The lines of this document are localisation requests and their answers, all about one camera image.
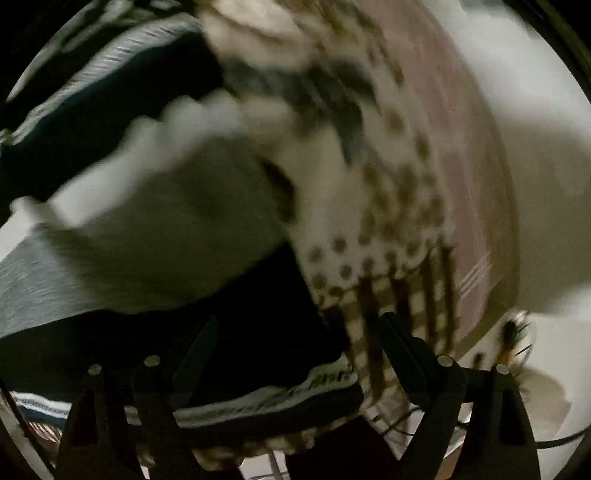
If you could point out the floral blanket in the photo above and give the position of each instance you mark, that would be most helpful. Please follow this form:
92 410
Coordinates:
295 55

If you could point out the pink cloth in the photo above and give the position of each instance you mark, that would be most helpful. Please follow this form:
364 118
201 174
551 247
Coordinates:
461 184

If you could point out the black grey striped sweater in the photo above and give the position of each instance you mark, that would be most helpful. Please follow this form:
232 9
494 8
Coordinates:
152 230

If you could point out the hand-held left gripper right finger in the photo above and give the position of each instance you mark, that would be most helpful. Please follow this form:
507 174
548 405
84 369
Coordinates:
400 353

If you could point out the brown checked bed sheet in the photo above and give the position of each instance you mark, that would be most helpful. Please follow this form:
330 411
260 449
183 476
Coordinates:
392 258

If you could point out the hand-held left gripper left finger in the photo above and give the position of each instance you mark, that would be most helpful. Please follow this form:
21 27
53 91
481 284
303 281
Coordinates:
196 355

